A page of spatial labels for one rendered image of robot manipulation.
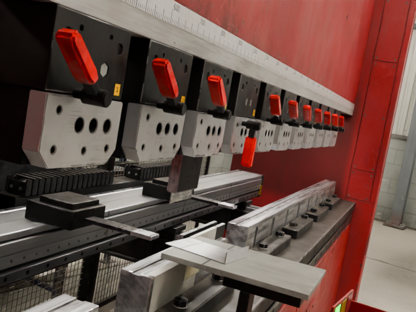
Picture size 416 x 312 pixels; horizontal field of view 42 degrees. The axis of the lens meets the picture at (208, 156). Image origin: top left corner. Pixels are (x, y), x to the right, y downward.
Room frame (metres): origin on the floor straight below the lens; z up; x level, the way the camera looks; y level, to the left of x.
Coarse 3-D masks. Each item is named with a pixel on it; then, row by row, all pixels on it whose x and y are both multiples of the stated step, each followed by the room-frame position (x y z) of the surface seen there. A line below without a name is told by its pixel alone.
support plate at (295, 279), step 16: (208, 240) 1.08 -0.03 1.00; (160, 256) 0.94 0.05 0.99; (176, 256) 0.93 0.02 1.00; (192, 256) 0.94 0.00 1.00; (256, 256) 1.02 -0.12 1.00; (272, 256) 1.04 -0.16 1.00; (224, 272) 0.89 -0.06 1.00; (240, 272) 0.90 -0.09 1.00; (256, 272) 0.92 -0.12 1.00; (272, 272) 0.93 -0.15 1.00; (288, 272) 0.95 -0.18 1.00; (304, 272) 0.97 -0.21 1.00; (320, 272) 0.99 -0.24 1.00; (272, 288) 0.86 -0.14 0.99; (288, 288) 0.86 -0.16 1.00; (304, 288) 0.87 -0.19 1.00
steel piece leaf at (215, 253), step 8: (184, 248) 0.98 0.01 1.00; (192, 248) 0.99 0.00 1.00; (200, 248) 1.00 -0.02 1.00; (208, 248) 1.01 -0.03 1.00; (216, 248) 1.02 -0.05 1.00; (240, 248) 0.97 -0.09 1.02; (248, 248) 1.00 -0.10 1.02; (208, 256) 0.96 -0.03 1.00; (216, 256) 0.96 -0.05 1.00; (224, 256) 0.97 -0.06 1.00; (232, 256) 0.95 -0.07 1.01; (240, 256) 0.98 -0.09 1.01
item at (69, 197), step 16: (64, 192) 1.13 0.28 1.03; (32, 208) 1.05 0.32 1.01; (48, 208) 1.04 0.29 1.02; (64, 208) 1.04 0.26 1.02; (80, 208) 1.06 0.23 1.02; (96, 208) 1.10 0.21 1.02; (48, 224) 1.04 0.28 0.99; (64, 224) 1.03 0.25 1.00; (80, 224) 1.05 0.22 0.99; (96, 224) 1.05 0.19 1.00; (112, 224) 1.05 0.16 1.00
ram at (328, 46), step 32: (32, 0) 0.55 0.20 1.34; (64, 0) 0.55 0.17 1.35; (96, 0) 0.60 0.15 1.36; (192, 0) 0.84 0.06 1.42; (224, 0) 0.96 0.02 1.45; (256, 0) 1.12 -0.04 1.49; (288, 0) 1.35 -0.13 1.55; (320, 0) 1.69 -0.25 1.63; (352, 0) 2.28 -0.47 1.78; (160, 32) 0.76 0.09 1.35; (256, 32) 1.16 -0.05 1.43; (288, 32) 1.41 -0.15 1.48; (320, 32) 1.78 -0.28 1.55; (352, 32) 2.45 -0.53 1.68; (224, 64) 1.01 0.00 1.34; (256, 64) 1.20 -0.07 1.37; (288, 64) 1.47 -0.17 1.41; (320, 64) 1.88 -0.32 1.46; (352, 64) 2.64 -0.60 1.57; (320, 96) 1.99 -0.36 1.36; (352, 96) 2.87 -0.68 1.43
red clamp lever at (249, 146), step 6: (246, 126) 1.14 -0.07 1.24; (252, 126) 1.14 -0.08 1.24; (258, 126) 1.13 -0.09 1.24; (252, 132) 1.14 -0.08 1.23; (246, 138) 1.14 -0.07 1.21; (252, 138) 1.14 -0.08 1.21; (246, 144) 1.14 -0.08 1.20; (252, 144) 1.14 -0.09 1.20; (246, 150) 1.14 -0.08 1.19; (252, 150) 1.14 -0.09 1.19; (246, 156) 1.14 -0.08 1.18; (252, 156) 1.14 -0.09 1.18; (246, 162) 1.14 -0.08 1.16; (252, 162) 1.15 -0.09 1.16
